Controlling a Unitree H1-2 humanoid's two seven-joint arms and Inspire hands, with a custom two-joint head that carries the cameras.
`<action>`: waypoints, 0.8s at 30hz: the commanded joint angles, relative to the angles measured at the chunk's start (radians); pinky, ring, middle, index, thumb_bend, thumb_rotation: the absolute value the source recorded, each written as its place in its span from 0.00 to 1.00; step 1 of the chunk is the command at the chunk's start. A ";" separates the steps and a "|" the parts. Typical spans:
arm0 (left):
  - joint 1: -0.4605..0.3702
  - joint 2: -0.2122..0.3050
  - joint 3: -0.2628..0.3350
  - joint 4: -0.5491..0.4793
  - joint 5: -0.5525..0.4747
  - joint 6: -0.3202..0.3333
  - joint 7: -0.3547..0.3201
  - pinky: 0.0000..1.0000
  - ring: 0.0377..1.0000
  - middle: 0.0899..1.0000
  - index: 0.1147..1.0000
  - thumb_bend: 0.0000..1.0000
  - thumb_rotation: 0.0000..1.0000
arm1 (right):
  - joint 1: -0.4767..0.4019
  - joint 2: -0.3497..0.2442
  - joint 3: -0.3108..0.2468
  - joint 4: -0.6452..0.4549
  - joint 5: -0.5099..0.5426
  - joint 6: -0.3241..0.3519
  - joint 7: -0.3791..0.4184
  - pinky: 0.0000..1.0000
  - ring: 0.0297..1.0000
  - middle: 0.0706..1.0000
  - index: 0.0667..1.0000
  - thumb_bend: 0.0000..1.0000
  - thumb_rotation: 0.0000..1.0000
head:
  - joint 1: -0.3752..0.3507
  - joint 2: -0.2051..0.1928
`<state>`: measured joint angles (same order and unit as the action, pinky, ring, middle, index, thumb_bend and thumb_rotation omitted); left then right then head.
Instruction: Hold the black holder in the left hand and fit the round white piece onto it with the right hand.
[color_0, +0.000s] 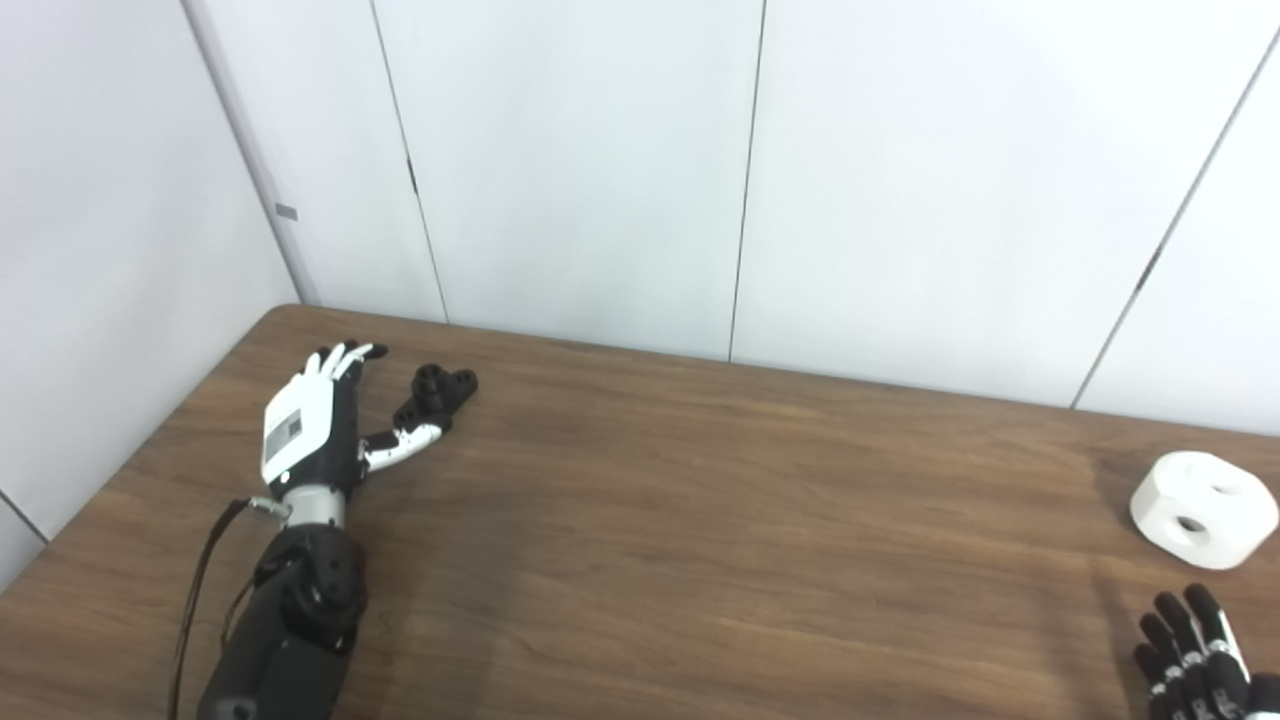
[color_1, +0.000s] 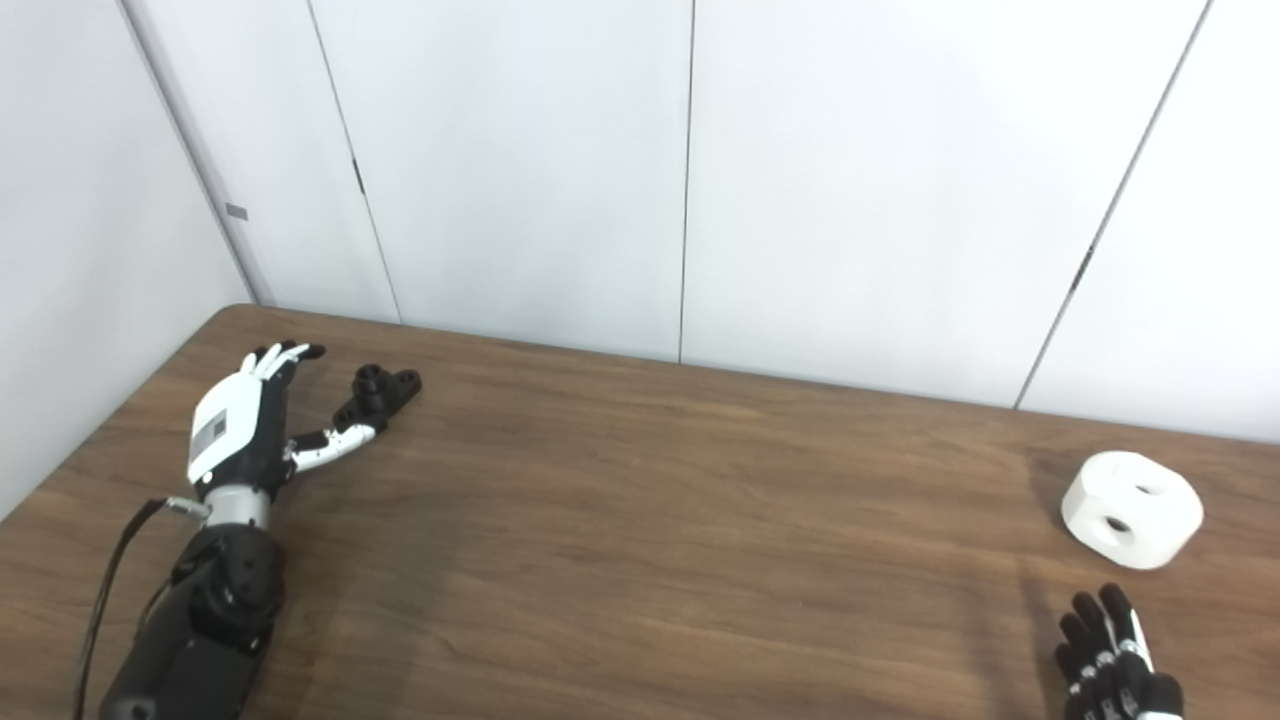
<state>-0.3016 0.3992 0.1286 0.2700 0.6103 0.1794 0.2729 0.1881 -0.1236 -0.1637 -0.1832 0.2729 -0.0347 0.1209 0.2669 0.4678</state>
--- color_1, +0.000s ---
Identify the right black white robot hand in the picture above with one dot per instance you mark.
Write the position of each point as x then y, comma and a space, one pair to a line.
1110, 665

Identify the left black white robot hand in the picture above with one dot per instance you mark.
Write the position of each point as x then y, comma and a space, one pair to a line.
225, 425

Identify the round white piece with holes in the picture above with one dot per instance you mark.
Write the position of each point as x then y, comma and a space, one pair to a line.
1150, 515

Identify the black flanged holder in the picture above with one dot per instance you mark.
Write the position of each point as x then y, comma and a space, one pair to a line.
378, 395

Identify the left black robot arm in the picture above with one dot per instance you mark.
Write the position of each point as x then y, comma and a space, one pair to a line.
210, 620

